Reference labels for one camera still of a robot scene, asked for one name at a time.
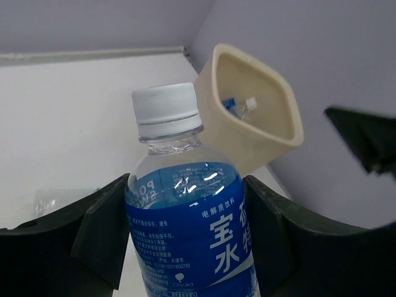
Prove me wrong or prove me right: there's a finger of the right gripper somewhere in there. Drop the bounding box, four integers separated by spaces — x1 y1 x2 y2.
324 106 395 176

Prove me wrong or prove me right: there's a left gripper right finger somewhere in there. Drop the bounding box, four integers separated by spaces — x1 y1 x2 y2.
243 175 395 296

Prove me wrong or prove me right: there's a beige plastic bin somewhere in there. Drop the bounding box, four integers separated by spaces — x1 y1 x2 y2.
194 44 304 176

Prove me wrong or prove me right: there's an aluminium table rail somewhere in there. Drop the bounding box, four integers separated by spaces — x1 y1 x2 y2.
1 46 189 67

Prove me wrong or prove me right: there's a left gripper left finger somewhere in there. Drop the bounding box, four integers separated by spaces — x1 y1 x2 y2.
1 174 129 296

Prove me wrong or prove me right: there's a blue label bottle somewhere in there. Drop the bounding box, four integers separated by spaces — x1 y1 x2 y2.
33 188 98 217
124 83 259 296
230 97 257 119
223 98 238 117

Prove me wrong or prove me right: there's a blue label bottle front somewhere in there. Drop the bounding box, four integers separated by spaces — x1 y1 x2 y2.
230 97 257 119

